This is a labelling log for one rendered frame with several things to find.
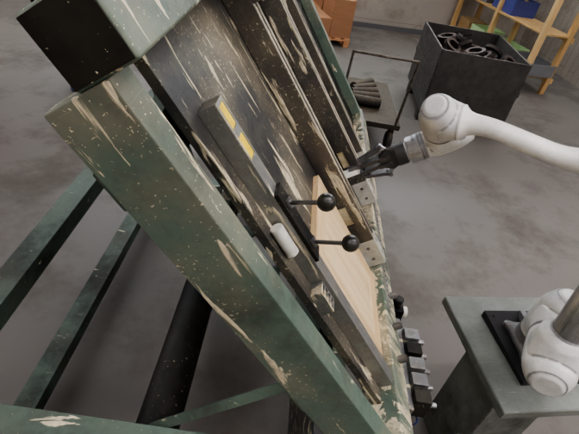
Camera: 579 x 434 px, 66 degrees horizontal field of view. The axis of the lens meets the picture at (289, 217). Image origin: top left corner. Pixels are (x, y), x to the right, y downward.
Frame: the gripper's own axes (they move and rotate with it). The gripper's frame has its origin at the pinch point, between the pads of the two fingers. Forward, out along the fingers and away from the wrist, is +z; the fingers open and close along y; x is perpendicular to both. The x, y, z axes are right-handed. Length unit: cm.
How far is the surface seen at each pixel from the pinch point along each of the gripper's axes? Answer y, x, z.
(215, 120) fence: 54, 57, 6
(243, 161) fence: 45, 57, 6
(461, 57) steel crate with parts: -118, -338, -86
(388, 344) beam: -38, 43, 4
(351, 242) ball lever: 20, 61, -6
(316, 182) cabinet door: 10.7, 16.6, 7.1
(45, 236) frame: 27, 9, 114
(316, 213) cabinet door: 10.7, 32.2, 6.6
